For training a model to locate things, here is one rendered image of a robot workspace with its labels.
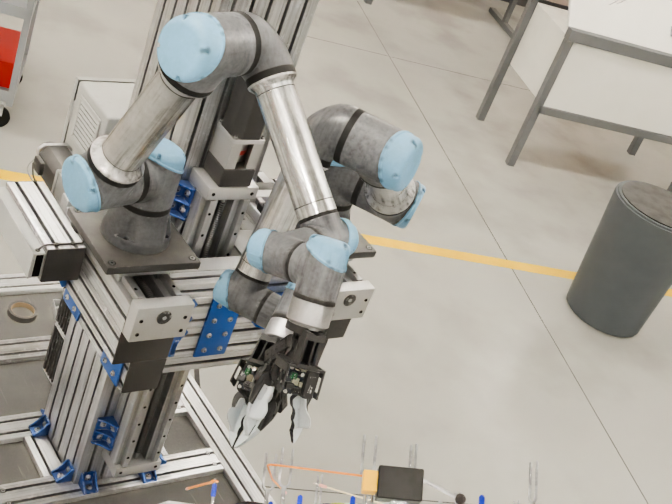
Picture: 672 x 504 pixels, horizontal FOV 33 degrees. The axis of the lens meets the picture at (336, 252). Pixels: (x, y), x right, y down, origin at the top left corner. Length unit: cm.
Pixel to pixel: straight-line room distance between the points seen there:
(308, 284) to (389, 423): 233
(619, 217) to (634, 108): 169
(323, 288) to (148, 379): 77
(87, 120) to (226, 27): 92
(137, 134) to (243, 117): 41
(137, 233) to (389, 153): 58
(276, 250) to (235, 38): 38
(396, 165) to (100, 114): 90
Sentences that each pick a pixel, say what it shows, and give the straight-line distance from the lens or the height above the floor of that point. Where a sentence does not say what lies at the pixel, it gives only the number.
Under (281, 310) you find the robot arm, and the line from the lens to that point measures 217.
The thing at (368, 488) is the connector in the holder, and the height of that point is 158.
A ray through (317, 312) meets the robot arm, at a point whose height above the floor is 146.
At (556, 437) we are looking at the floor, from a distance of 456.
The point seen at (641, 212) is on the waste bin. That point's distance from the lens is 514.
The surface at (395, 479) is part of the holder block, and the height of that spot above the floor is 160.
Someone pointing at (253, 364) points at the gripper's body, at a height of 122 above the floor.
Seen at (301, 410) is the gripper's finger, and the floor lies 128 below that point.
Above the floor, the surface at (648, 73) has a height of 74.
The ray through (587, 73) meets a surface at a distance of 653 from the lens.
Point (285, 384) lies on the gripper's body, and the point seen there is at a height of 134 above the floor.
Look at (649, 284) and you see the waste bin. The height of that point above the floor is 33.
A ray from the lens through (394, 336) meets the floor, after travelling 464.
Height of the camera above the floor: 247
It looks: 29 degrees down
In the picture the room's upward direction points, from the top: 22 degrees clockwise
